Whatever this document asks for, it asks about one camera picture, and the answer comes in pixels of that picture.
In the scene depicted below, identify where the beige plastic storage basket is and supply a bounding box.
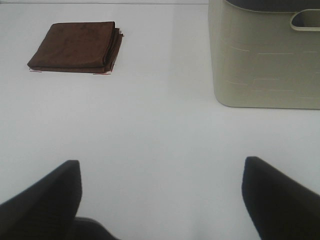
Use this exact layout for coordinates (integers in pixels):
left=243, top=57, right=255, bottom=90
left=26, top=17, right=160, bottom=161
left=208, top=0, right=320, bottom=110

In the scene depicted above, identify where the brown towel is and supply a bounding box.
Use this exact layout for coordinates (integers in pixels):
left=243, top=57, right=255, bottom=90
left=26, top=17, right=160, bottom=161
left=27, top=21, right=123, bottom=74

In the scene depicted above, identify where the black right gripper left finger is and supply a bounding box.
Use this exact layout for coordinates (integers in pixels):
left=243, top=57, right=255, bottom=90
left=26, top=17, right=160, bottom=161
left=0, top=160, right=115, bottom=240

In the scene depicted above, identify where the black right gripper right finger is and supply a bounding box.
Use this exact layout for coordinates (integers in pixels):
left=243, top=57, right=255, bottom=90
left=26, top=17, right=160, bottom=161
left=241, top=156, right=320, bottom=240

